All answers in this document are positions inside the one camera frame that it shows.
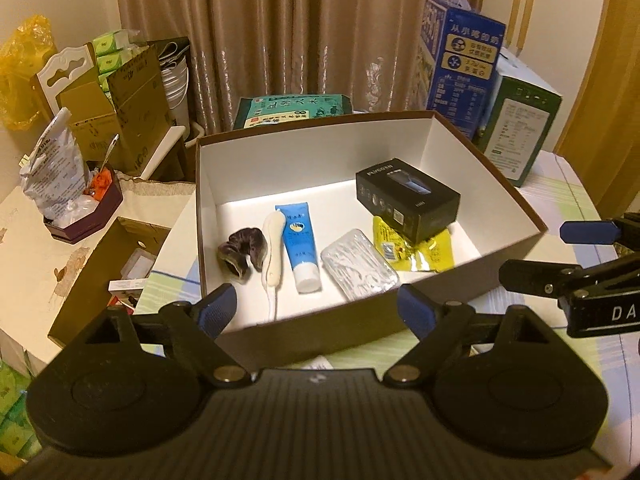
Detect white stacked buckets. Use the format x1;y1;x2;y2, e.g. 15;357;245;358
160;55;191;126

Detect green printed packet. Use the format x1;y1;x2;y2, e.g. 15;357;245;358
234;92;353;133

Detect brown curtain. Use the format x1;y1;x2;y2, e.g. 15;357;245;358
114;0;488;133

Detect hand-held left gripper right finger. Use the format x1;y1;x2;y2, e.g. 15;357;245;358
382;284;551;386

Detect dark brown hair scrunchie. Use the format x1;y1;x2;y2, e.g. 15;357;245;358
217;227;271;286

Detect brown open carton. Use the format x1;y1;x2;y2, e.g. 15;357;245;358
60;45;171;173

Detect white printed bag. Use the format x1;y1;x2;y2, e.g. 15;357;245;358
19;107;93;226

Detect small white box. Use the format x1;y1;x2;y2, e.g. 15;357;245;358
120;250;156;281

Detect green tissue packs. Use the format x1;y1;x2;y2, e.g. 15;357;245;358
92;30;143;91

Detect orange small item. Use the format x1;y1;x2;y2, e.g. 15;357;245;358
90;170;113;198

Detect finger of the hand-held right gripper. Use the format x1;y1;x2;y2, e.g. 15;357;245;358
499;259;601;302
559;212;640;247

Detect white card carton handle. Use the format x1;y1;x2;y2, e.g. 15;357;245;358
36;45;98;121

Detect red white small packet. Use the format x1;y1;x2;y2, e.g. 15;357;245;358
109;280;146;306

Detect blue white tube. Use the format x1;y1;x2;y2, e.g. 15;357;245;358
275;201;322;294

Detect beige floral cloth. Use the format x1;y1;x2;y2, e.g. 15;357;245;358
0;175;196;361

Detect metal spoon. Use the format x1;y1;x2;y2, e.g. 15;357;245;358
97;134;121;176

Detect black shaver box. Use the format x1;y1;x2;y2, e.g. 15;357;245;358
355;162;462;245

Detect green tissue pack bundle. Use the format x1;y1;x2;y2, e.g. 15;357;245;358
0;360;38;461

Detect clear floss pick box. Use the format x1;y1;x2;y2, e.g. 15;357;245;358
320;228;400;302

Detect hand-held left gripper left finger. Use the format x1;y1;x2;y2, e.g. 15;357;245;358
82;282;251;386

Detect green carton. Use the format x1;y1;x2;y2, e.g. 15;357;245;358
472;47;563;188

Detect blue milk carton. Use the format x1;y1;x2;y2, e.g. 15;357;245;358
419;0;507;142

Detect yellow wall strip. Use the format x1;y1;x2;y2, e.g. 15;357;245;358
512;0;537;56

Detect brown box lid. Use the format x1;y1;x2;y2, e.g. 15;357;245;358
47;216;173;351

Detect yellow plastic bag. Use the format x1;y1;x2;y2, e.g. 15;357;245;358
0;15;53;131

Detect brown cardboard box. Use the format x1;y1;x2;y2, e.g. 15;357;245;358
194;110;548;361

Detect white handled brush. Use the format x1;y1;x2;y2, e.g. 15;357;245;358
261;210;287;321

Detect dark purple box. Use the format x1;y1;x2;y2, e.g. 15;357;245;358
42;167;124;246

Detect yellow wooden door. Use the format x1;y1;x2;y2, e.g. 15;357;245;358
552;0;640;221

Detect yellow snack packet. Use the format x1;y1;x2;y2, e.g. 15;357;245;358
372;215;456;273

